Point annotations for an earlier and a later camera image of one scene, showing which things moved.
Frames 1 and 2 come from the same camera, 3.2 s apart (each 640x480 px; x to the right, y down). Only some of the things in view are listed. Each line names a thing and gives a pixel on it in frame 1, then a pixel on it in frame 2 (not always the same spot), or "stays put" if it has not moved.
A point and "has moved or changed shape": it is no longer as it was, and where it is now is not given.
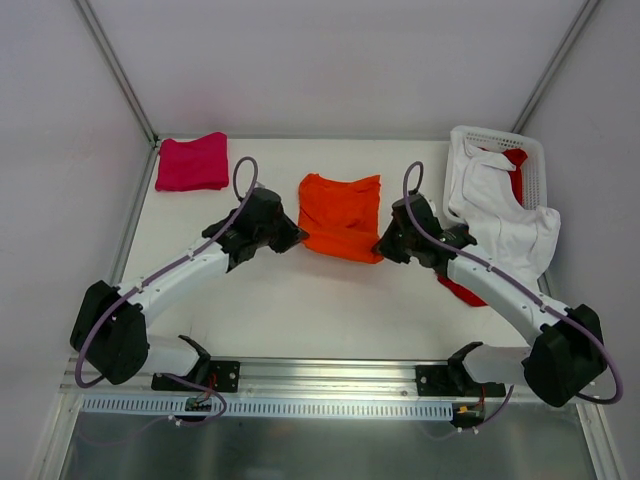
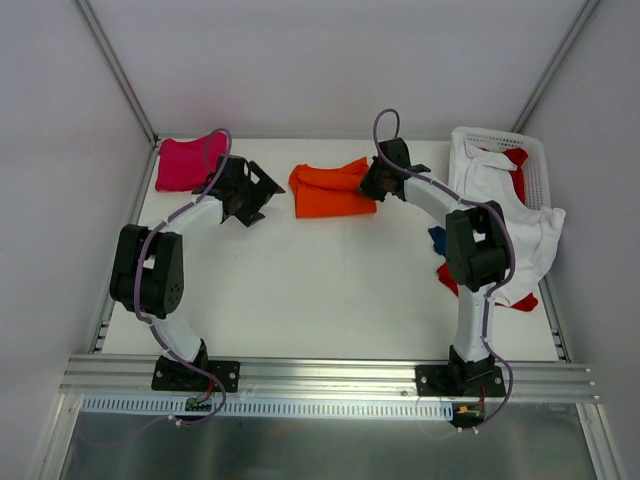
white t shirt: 482,199 stays put
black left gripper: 286,235 → 248,190
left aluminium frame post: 111,60 stays put
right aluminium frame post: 580,22 stays put
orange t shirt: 341,218 has moved or changed shape
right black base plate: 438,380 stays put
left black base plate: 221,375 stays put
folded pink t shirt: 198,163 stays put
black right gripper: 391,242 → 373,181
